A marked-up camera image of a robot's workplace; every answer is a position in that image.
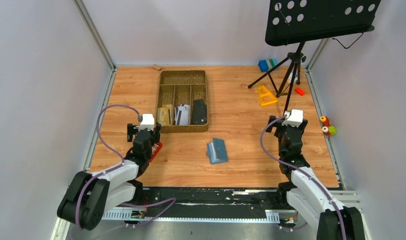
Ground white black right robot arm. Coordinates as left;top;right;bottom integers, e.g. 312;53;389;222
262;112;366;240

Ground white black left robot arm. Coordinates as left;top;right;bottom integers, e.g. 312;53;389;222
56;123;161;230

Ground tan cards in tray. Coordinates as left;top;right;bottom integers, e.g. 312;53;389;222
157;104;174;127

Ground white card in tray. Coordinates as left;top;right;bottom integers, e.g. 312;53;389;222
174;104;191;126

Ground red flat toy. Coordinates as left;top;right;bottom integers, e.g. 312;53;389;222
149;142;163;163

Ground yellow triangular toy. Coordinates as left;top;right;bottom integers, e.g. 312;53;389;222
257;85;279;107

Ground colourful toy stack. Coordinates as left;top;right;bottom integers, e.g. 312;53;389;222
320;115;337;137

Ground woven compartment tray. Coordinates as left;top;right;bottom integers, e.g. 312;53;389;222
157;70;209;119

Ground red block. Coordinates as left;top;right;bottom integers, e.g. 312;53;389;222
295;87;306;96

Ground black wallet in tray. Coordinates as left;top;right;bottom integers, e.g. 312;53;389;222
192;98;208;125

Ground blue green block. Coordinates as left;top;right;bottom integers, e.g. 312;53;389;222
258;58;278;73

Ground small cardboard scrap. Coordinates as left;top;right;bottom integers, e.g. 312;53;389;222
152;64;162;71

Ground black music stand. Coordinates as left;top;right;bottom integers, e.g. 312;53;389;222
265;0;381;97

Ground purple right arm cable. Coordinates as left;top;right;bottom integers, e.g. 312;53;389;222
259;114;348;240

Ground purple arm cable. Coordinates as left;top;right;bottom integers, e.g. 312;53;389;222
259;114;348;240
75;104;141;230

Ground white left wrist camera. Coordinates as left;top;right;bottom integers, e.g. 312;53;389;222
140;113;155;124

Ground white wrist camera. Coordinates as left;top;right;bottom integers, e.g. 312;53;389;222
282;109;304;127
140;113;155;124

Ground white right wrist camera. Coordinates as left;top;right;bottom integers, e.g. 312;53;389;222
282;109;304;127

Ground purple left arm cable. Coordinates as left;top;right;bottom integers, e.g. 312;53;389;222
75;104;141;230

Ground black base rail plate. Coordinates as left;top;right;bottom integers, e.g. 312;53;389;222
129;187;296;220

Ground white slotted cable duct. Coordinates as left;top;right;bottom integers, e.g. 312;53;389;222
101;209;281;223

